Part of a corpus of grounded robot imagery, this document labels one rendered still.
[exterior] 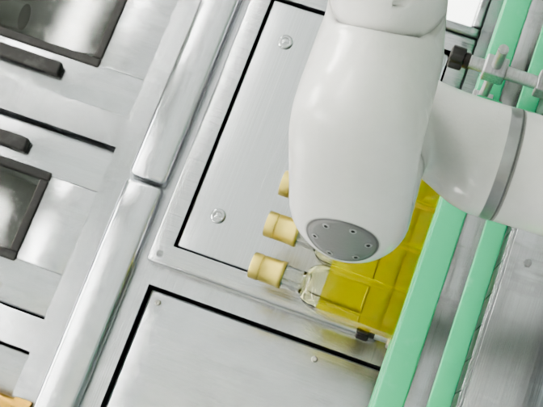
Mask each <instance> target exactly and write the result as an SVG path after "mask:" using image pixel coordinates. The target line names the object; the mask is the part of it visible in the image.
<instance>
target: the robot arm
mask: <svg viewBox="0 0 543 407"><path fill-rule="evenodd" d="M447 11H448V0H328V3H327V7H326V13H325V16H324V18H323V21H322V24H321V26H320V28H319V30H318V34H317V36H316V39H315V41H314V45H313V47H312V49H311V52H310V55H309V58H308V61H307V63H306V65H305V69H304V72H303V74H302V76H301V80H300V82H299V85H298V87H297V92H296V94H295V98H294V101H293V108H292V112H291V117H290V122H289V131H288V173H289V206H290V211H291V214H292V218H293V221H294V224H295V225H296V227H297V229H298V231H299V233H300V234H301V235H302V236H303V238H304V239H305V240H306V241H307V242H308V243H309V244H310V245H311V246H312V247H314V248H315V249H316V250H317V251H318V252H320V253H321V254H324V255H325V256H327V257H328V258H332V259H334V260H336V261H340V262H346V263H365V262H372V261H375V260H377V259H379V258H383V257H384V256H386V255H387V254H389V253H390V252H392V251H393V250H394V249H396V248H397V247H398V246H399V244H400V243H401V242H402V240H403V239H404V237H405V236H406V233H407V231H408V228H409V226H410V221H411V217H412V214H413V211H414V207H415V202H416V199H417V195H418V192H419V186H420V183H421V179H422V180H423V181H424V182H425V183H426V184H427V185H428V186H430V187H431V188H432V189H433V190H434V191H435V192H436V193H437V194H438V195H440V196H441V197H442V198H443V199H445V200H446V201H447V202H449V203H450V204H451V205H452V206H454V207H456V208H458V209H460V210H461V211H463V212H466V213H468V214H470V215H472V216H476V217H480V218H482V219H485V220H490V221H494V222H496V223H500V224H505V225H507V226H511V227H513V228H516V229H521V230H524V231H527V232H530V233H535V234H538V235H541V236H543V115H539V114H536V113H533V112H530V111H525V110H523V109H519V108H517V107H512V106H508V105H506V104H502V103H497V102H495V101H492V100H489V99H484V98H482V97H479V96H477V95H474V94H471V93H468V92H465V91H463V90H460V89H457V88H456V87H453V86H450V85H448V84H446V83H444V82H442V81H440V80H439V79H440V73H441V69H442V64H443V59H444V41H445V28H446V18H447Z"/></svg>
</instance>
